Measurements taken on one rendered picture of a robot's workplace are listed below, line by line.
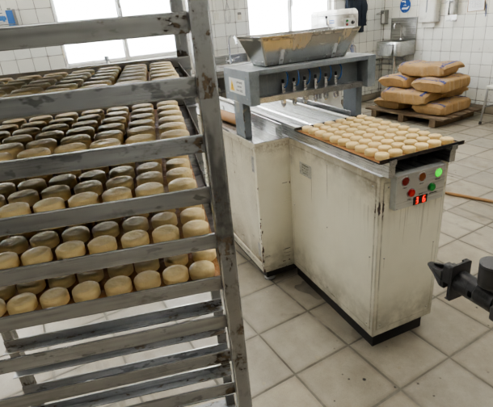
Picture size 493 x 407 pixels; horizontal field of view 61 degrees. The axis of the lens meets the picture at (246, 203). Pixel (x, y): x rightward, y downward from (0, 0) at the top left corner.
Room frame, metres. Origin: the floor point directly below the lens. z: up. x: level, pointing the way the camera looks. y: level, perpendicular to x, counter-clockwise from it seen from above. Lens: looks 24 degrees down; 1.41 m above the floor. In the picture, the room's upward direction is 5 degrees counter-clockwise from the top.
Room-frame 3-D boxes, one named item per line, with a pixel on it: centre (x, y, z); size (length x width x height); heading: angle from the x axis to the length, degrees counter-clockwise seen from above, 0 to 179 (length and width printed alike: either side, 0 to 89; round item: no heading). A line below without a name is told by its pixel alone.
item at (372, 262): (1.79, -0.52, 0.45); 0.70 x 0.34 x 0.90; 22
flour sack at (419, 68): (5.46, -2.47, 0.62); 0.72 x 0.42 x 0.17; 34
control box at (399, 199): (1.45, -0.66, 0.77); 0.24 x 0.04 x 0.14; 112
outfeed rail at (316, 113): (2.42, -0.43, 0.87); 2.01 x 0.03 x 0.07; 22
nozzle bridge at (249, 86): (2.26, -0.34, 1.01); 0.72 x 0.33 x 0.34; 112
